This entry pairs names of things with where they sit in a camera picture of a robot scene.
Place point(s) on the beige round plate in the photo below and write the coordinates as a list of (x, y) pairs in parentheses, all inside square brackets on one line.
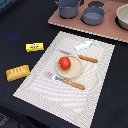
[(74, 71)]

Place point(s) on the red tomato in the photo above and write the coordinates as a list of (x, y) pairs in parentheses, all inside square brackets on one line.
[(65, 63)]

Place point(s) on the white toy fish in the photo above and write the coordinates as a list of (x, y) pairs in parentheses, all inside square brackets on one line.
[(84, 45)]

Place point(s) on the white striped placemat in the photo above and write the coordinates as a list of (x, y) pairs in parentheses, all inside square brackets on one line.
[(69, 103)]

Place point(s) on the brown stove board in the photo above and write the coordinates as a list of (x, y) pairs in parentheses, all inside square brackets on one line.
[(108, 28)]

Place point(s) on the beige bowl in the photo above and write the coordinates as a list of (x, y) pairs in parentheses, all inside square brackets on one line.
[(122, 14)]

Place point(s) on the knife with wooden handle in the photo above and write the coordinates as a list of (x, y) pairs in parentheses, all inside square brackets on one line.
[(80, 56)]

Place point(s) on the grey saucepan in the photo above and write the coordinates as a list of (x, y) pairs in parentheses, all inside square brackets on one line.
[(94, 14)]

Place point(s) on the yellow box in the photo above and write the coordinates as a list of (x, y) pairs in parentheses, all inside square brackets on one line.
[(34, 47)]

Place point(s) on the grey pot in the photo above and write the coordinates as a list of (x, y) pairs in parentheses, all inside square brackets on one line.
[(68, 8)]

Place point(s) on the fork with wooden handle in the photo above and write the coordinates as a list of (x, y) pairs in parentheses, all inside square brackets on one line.
[(66, 81)]

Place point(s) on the orange bread loaf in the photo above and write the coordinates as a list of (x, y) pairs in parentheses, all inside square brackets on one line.
[(18, 72)]

